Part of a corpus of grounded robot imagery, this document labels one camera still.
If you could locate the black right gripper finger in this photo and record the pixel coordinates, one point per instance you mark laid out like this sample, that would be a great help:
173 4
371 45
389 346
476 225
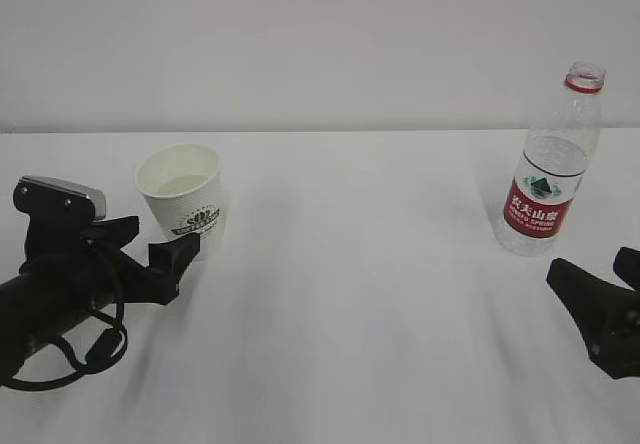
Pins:
606 315
627 267

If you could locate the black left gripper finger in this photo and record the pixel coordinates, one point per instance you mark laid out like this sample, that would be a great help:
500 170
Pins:
171 259
115 233

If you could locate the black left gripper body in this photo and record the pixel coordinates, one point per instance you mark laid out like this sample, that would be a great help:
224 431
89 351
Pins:
86 275

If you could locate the white paper cup green logo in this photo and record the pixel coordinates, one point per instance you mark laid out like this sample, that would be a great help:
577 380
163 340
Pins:
182 186

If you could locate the clear water bottle red label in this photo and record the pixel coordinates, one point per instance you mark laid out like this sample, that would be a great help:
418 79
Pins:
557 151

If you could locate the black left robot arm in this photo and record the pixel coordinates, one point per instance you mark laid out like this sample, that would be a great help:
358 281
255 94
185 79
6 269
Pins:
92 340

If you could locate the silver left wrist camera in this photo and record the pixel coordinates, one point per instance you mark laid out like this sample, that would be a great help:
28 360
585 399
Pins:
58 211

